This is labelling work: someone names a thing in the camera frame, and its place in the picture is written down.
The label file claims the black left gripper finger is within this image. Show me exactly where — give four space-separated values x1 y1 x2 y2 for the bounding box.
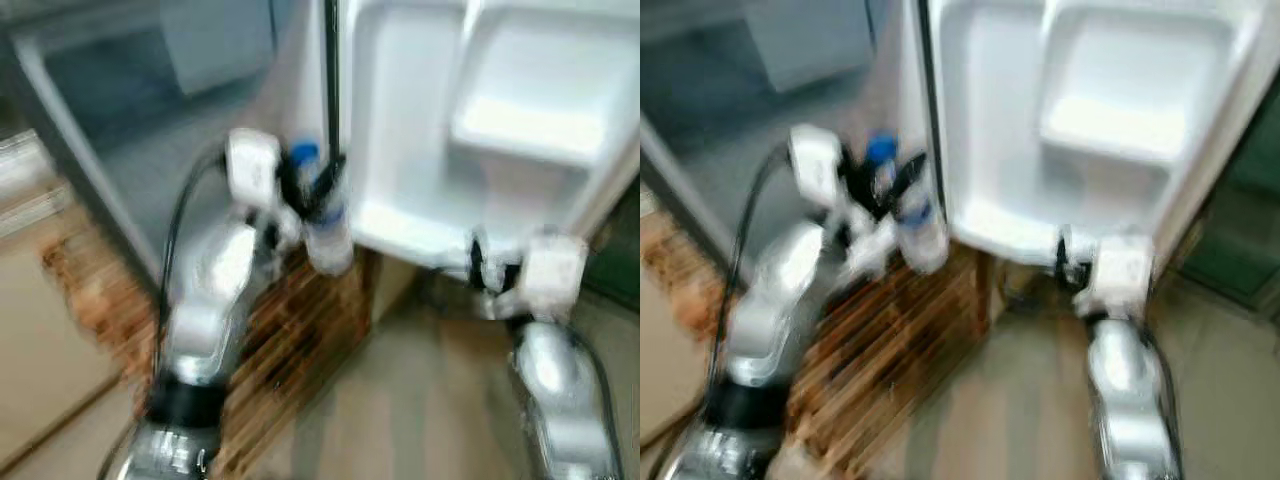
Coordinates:
845 145 877 206
312 154 350 224
884 149 927 217
283 150 310 207

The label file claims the clear bottle blue cap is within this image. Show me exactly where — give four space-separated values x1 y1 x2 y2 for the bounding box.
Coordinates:
862 133 950 277
288 140 357 277

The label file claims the steel fridge door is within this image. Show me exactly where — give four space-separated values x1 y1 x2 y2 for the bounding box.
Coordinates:
904 0 1267 273
334 0 641 273

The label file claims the green glass sliding door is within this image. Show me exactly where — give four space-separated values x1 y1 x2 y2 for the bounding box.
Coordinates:
1178 98 1280 313
584 188 641 303

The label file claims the wooden slatted rack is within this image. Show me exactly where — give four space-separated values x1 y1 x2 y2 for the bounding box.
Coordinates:
645 208 993 477
44 234 403 477

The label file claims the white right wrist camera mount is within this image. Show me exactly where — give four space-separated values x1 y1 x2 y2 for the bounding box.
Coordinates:
1094 234 1157 317
519 231 590 320

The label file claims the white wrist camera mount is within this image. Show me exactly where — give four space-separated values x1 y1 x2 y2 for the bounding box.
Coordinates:
787 122 847 207
1094 234 1157 317
519 231 590 320
224 127 284 212

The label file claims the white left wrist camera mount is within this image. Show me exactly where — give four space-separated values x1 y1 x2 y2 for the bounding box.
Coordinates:
787 122 847 207
224 127 284 212

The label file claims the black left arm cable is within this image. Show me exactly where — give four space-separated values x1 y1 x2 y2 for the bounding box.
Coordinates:
704 148 797 393
154 148 233 373

